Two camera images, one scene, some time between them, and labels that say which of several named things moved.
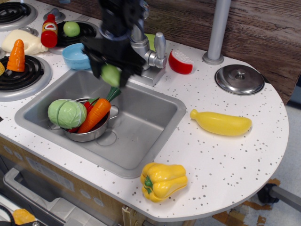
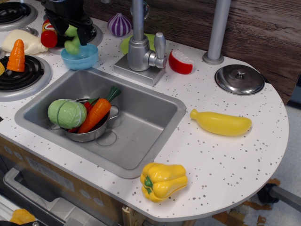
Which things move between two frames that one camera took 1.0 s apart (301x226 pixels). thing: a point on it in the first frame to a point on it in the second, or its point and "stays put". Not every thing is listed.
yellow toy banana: x=222 y=123 stays put
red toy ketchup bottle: x=49 y=36 stays put
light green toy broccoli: x=111 y=75 to x=73 y=46
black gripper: x=120 y=52 to x=71 y=11
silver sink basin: x=148 y=119 stays put
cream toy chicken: x=32 y=44 stays put
